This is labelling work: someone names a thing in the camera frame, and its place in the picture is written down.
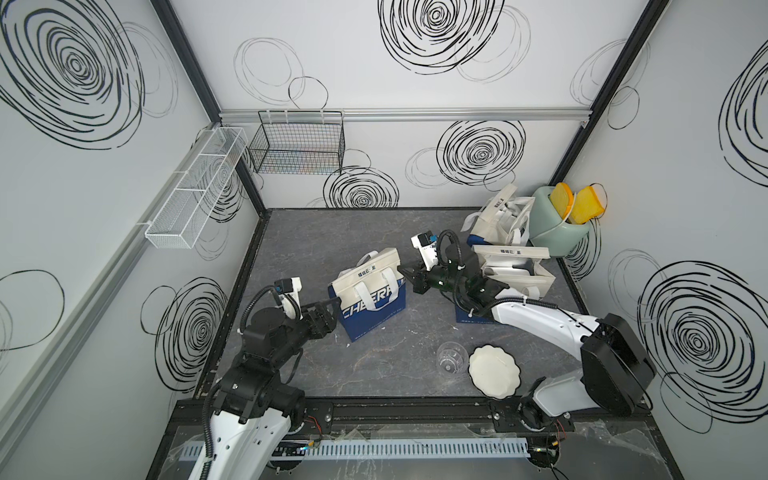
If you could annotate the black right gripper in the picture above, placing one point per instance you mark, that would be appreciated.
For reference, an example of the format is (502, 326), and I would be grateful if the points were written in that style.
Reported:
(418, 278)

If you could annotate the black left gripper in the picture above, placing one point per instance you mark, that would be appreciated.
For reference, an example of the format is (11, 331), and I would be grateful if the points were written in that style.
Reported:
(326, 323)

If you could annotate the blue cream takeout bag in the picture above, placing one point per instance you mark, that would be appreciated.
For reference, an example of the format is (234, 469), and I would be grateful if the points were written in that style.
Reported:
(492, 272)
(504, 220)
(371, 292)

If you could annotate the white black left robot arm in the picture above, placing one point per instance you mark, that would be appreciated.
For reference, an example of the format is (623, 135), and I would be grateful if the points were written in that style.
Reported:
(250, 410)

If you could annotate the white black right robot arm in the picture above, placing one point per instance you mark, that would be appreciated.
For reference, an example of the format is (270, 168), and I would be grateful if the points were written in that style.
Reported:
(614, 370)

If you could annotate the clear plastic cup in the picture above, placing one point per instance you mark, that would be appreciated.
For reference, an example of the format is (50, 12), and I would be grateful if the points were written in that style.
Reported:
(452, 358)

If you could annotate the white scalloped plate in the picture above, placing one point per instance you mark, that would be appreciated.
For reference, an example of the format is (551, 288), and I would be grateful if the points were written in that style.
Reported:
(494, 372)

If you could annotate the mint green toaster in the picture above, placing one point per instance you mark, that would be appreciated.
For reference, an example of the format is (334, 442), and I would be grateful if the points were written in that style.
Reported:
(548, 230)

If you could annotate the left yellow toast slice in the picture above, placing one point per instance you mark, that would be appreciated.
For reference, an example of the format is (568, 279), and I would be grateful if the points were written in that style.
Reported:
(562, 199)

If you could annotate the yellow toast slice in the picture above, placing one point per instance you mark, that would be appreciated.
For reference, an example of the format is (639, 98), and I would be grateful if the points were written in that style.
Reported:
(589, 203)
(562, 199)

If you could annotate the right yellow toast slice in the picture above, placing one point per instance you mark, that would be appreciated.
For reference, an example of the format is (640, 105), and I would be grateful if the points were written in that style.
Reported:
(589, 203)

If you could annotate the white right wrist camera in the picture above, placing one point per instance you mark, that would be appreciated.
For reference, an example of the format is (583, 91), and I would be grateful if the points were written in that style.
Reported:
(426, 244)

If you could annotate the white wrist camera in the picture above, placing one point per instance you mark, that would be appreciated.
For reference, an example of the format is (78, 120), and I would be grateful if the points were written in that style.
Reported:
(426, 244)
(288, 291)

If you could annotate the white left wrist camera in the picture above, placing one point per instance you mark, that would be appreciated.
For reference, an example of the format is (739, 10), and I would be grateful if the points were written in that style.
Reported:
(288, 291)

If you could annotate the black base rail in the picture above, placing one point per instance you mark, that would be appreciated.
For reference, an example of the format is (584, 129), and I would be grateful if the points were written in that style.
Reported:
(329, 415)

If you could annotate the white mesh wall shelf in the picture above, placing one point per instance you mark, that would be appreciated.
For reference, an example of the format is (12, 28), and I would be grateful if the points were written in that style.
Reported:
(208, 190)

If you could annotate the black wire basket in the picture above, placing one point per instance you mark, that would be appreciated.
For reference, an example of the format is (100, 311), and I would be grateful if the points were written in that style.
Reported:
(297, 142)

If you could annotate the white slotted cable duct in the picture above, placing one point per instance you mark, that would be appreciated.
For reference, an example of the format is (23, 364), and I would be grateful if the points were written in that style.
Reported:
(382, 449)

